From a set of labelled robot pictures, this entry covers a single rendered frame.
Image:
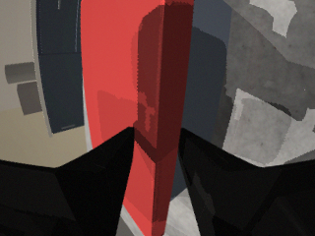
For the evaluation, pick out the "red rectangular lid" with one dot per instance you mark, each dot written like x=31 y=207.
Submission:
x=135 y=66

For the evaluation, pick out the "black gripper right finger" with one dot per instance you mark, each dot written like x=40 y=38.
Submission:
x=230 y=195

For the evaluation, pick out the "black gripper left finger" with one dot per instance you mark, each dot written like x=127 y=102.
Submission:
x=86 y=193

